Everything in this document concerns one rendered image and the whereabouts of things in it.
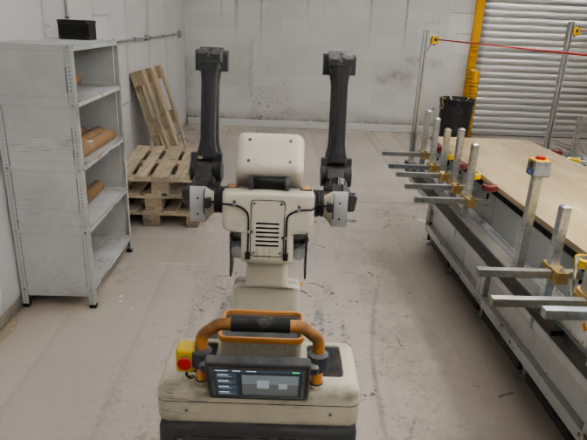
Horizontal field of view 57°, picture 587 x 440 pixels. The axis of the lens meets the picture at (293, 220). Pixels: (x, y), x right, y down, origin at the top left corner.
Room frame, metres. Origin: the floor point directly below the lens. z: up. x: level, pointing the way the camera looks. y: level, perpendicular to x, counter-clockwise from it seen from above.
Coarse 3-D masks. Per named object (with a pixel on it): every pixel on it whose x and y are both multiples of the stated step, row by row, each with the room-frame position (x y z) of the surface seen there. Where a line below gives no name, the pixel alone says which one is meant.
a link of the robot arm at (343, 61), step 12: (336, 60) 1.76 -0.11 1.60; (348, 60) 1.77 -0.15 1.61; (336, 72) 1.76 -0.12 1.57; (348, 72) 1.76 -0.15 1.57; (336, 84) 1.76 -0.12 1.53; (336, 96) 1.75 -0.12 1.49; (336, 108) 1.75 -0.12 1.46; (336, 120) 1.74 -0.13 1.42; (336, 132) 1.73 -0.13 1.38; (336, 144) 1.73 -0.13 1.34; (336, 156) 1.72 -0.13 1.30; (324, 168) 1.71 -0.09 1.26; (348, 168) 1.71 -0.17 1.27; (324, 180) 1.70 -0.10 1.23; (348, 180) 1.70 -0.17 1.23
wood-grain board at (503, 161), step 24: (480, 144) 4.06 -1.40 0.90; (504, 144) 4.10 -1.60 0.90; (528, 144) 4.15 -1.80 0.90; (480, 168) 3.29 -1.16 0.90; (504, 168) 3.31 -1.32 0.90; (552, 168) 3.37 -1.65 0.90; (576, 168) 3.40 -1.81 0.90; (504, 192) 2.80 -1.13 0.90; (552, 192) 2.82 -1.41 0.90; (576, 192) 2.84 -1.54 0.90; (552, 216) 2.42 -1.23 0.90; (576, 216) 2.43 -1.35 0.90; (576, 240) 2.11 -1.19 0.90
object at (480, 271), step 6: (480, 270) 1.87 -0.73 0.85; (486, 270) 1.88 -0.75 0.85; (492, 270) 1.88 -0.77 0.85; (498, 270) 1.88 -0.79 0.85; (504, 270) 1.88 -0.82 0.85; (510, 270) 1.88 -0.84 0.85; (516, 270) 1.89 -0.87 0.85; (522, 270) 1.89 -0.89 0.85; (528, 270) 1.89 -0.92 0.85; (534, 270) 1.89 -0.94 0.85; (540, 270) 1.89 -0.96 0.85; (546, 270) 1.90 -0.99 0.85; (570, 270) 1.91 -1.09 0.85; (480, 276) 1.87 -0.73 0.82; (486, 276) 1.88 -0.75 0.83; (492, 276) 1.88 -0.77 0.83; (498, 276) 1.88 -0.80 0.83; (504, 276) 1.88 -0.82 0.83; (510, 276) 1.88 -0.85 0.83; (516, 276) 1.88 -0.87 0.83; (522, 276) 1.88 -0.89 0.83; (528, 276) 1.88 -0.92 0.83; (534, 276) 1.88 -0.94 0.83; (540, 276) 1.88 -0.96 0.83; (546, 276) 1.89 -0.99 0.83; (570, 276) 1.89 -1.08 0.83; (576, 276) 1.89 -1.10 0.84; (582, 276) 1.89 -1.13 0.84
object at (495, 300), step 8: (496, 296) 1.64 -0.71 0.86; (504, 296) 1.65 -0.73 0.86; (512, 296) 1.65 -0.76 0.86; (520, 296) 1.65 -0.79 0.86; (528, 296) 1.65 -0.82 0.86; (536, 296) 1.66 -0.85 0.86; (544, 296) 1.66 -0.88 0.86; (496, 304) 1.62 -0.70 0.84; (504, 304) 1.62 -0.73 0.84; (512, 304) 1.63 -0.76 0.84; (520, 304) 1.63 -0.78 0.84; (528, 304) 1.63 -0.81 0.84; (536, 304) 1.63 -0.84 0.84; (544, 304) 1.63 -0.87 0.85; (552, 304) 1.63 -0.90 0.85; (560, 304) 1.63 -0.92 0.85; (568, 304) 1.63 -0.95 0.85; (576, 304) 1.64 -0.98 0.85; (584, 304) 1.64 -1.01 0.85
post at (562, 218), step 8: (560, 208) 1.94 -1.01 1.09; (568, 208) 1.93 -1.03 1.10; (560, 216) 1.93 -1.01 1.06; (568, 216) 1.93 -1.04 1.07; (560, 224) 1.92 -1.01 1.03; (568, 224) 1.93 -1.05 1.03; (560, 232) 1.92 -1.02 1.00; (552, 240) 1.95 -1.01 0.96; (560, 240) 1.93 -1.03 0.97; (552, 248) 1.94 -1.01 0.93; (560, 248) 1.93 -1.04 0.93; (552, 256) 1.92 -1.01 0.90; (560, 256) 1.93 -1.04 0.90; (552, 264) 1.92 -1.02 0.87; (544, 280) 1.94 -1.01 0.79; (544, 288) 1.93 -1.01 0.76; (552, 288) 1.93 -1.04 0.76
